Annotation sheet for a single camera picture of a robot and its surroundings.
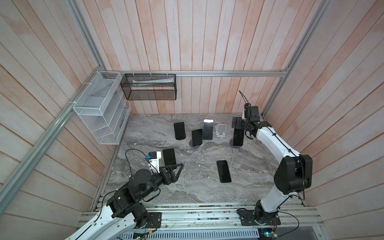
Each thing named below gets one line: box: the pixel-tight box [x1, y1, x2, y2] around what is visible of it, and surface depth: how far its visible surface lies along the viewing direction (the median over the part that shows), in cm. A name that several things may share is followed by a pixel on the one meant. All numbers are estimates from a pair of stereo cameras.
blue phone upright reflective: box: [202, 118, 214, 140], surface depth 104 cm
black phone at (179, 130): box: [173, 122, 186, 140], surface depth 100 cm
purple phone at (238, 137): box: [233, 128, 245, 147], surface depth 97 cm
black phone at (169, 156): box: [162, 148, 177, 166], surface depth 88 cm
